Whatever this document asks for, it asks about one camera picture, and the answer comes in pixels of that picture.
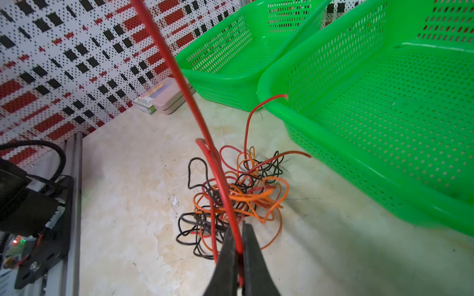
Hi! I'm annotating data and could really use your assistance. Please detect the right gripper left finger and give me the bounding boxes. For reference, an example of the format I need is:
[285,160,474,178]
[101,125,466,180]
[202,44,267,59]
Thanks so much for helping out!
[204,228,238,296]

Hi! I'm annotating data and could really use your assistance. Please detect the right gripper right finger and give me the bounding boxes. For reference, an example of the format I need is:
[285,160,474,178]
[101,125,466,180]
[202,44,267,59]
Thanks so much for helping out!
[243,223,280,296]

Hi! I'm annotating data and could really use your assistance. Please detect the orange cable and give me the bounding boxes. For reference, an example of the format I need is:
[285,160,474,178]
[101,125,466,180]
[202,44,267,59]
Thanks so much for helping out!
[192,146,290,252]

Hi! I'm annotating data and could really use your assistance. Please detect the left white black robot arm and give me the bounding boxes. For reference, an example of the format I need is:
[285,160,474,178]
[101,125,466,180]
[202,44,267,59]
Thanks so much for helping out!
[1,140,75,290]

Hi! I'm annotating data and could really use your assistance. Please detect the colourful marker box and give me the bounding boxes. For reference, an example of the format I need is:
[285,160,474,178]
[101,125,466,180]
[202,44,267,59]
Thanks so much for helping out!
[132,77,186,115]

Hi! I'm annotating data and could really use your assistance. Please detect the left green plastic basket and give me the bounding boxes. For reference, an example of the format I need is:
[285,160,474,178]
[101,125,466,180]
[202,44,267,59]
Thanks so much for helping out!
[176,1,330,112]

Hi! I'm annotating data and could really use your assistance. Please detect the green plastic basket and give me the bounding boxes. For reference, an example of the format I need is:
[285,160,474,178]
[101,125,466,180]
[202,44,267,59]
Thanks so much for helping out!
[176,1,330,112]
[257,1,474,236]

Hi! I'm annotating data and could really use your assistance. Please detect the middle green plastic basket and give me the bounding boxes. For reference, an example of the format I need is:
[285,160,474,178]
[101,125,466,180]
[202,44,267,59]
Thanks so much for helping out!
[257,1,474,236]

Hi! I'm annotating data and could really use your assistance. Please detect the black cable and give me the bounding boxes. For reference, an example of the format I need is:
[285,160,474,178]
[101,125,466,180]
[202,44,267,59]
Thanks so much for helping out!
[175,149,286,260]

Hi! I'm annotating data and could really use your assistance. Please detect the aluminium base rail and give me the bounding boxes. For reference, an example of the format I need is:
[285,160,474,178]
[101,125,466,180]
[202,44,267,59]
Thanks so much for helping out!
[0,131,84,296]

